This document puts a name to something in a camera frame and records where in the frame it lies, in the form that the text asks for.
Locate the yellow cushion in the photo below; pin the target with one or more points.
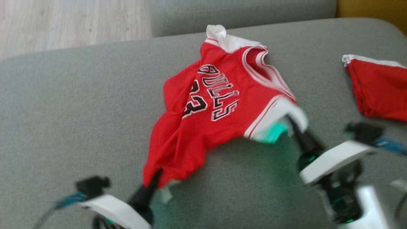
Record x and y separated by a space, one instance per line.
375 9

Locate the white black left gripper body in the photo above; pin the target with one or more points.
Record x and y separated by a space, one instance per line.
117 213

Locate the red shorts with white trim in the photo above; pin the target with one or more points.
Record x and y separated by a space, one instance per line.
381 92

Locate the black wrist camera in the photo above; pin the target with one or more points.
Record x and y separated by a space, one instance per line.
93 186
364 133

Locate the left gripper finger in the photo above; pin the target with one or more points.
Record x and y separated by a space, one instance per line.
146 195

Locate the grey sofa seat cushion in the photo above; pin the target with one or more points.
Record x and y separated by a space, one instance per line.
79 111

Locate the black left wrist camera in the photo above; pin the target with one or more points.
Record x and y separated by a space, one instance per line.
93 186

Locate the red Bulls basketball jersey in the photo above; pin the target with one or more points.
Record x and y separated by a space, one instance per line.
216 121

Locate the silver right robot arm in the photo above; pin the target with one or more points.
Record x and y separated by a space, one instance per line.
369 206

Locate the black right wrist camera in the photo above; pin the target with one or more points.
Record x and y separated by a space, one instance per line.
364 133

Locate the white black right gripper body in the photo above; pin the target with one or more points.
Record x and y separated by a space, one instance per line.
337 160

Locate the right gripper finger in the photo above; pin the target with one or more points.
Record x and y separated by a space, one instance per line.
306 143

